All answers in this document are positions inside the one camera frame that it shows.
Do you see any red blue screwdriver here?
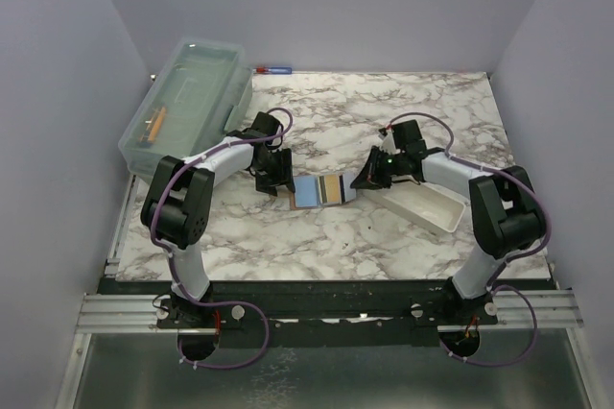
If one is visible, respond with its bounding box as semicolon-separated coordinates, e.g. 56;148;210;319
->
253;66;294;75

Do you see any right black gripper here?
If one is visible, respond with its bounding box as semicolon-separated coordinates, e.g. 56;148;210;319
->
352;146;407;190

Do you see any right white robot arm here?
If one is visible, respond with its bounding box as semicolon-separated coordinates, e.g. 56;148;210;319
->
351;117;552;325

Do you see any clear green plastic box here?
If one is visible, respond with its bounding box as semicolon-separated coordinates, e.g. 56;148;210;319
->
119;38;252;182

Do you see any tan leather card holder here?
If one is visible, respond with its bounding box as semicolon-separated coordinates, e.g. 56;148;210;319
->
290;172;357;210

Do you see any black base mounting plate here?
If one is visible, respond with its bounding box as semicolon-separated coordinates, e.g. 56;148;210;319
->
97;278;497;355

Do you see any orange tool inside box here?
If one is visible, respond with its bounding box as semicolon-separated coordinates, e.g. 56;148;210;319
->
138;107;167;146

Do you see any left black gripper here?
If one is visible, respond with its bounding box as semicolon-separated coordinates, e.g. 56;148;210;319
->
252;148;295;196

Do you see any purple cable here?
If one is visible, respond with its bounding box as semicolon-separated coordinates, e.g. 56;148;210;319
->
149;108;295;372
378;112;553;367

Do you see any aluminium rail frame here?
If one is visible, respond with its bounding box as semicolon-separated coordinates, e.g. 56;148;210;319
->
77;178;583;335

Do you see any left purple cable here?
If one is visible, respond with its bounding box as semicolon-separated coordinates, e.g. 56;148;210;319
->
149;108;295;372

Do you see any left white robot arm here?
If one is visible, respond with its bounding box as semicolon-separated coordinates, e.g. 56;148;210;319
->
140;108;295;327

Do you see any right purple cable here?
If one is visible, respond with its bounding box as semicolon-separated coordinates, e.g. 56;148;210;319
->
378;112;553;367

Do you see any white rectangular tray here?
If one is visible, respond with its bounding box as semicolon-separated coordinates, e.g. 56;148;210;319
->
369;182;466;235

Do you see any gold credit card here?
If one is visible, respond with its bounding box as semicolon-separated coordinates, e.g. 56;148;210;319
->
317;174;344;206

